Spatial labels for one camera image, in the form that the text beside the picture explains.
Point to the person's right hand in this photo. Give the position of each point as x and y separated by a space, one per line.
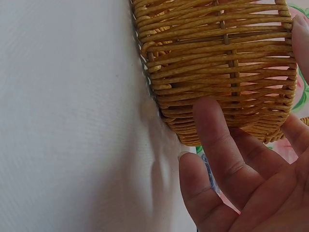
277 200

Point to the person's right thumb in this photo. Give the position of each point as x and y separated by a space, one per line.
301 46

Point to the brown wicker basket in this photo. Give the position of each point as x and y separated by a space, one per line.
193 78

